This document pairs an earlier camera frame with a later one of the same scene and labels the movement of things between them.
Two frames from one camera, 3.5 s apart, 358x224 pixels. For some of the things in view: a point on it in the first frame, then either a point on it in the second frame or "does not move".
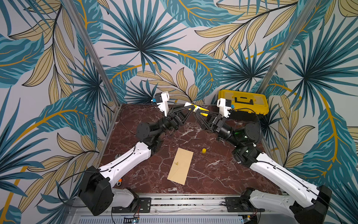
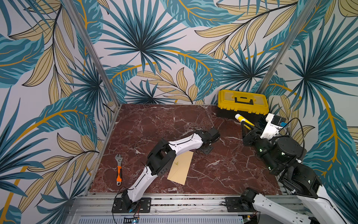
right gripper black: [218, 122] to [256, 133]
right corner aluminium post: [307, 8] does not move
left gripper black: [174, 121] to [211, 147]
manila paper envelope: [180, 167] does not move
